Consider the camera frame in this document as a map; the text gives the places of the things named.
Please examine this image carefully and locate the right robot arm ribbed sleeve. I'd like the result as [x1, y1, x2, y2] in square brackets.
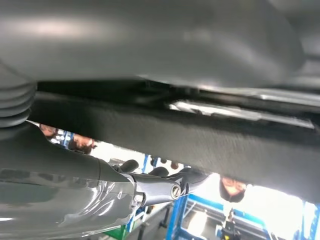
[0, 61, 38, 129]

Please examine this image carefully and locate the person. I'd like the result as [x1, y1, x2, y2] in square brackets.
[219, 177, 247, 204]

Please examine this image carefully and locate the blue steel shelf rack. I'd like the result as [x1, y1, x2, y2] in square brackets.
[165, 193, 320, 240]

